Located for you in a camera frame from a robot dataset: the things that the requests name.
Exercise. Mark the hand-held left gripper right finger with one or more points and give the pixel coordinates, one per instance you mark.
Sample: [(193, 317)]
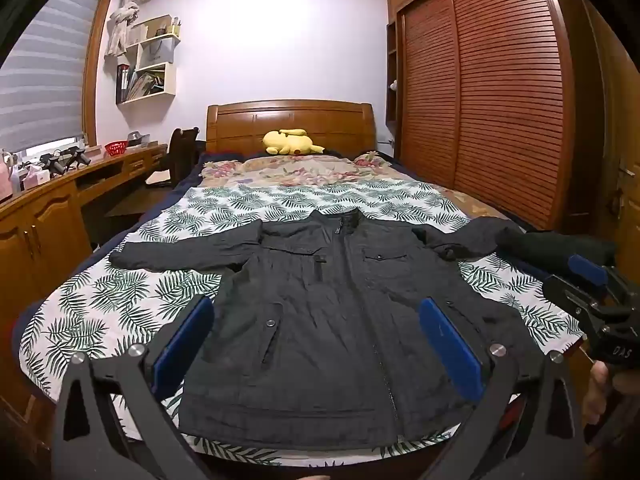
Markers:
[(450, 350)]

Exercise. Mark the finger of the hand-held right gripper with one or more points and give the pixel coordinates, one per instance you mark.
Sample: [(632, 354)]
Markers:
[(587, 270)]

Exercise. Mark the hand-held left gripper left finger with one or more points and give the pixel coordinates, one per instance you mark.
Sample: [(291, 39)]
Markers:
[(185, 345)]

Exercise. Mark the black jacket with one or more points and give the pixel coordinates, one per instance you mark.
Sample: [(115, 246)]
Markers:
[(325, 335)]

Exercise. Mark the person's right hand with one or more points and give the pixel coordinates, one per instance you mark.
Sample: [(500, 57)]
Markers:
[(594, 395)]

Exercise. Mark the dark folded garment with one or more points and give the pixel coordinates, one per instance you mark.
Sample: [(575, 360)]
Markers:
[(550, 247)]

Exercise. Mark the leaf print bed sheet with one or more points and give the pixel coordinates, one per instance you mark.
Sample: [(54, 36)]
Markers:
[(100, 310)]

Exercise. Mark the wooden door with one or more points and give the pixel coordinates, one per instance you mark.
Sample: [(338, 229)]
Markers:
[(622, 110)]

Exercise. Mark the wooden slatted wardrobe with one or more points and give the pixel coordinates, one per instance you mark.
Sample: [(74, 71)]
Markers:
[(500, 110)]

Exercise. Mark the wooden desk with cabinets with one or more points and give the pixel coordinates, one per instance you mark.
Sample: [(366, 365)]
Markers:
[(50, 220)]

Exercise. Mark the dark desk chair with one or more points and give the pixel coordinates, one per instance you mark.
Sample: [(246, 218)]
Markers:
[(182, 155)]

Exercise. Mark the red basket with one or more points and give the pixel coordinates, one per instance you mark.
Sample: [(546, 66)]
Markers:
[(116, 148)]

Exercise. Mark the floral bedspread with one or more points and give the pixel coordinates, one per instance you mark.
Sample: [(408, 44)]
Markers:
[(300, 170)]

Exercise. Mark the grey round container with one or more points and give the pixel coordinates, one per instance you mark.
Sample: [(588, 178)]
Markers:
[(136, 139)]

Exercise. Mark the pink tissue box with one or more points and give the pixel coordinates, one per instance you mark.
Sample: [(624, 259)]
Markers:
[(36, 178)]

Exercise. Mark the yellow plush toy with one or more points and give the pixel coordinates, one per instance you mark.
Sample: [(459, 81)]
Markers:
[(290, 142)]

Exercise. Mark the pink container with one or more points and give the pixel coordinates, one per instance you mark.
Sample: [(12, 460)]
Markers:
[(5, 175)]

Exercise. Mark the wooden bed headboard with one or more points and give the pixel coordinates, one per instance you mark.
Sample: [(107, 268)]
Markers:
[(325, 125)]

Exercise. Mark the row of books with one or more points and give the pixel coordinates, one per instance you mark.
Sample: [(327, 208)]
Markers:
[(145, 85)]

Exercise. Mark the black binders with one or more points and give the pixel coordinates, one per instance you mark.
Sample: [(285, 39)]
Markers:
[(122, 82)]

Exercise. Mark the white paper bag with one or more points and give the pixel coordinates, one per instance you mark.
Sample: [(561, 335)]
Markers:
[(156, 51)]

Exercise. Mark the grey window blind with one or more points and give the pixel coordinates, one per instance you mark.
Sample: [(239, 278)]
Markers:
[(45, 75)]

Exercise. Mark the beige tied curtain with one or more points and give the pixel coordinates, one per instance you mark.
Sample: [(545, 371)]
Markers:
[(120, 25)]

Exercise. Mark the white wall shelf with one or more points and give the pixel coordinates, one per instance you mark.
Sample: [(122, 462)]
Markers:
[(170, 80)]

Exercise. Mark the wooden window frame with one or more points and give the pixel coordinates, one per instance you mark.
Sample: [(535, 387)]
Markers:
[(92, 85)]

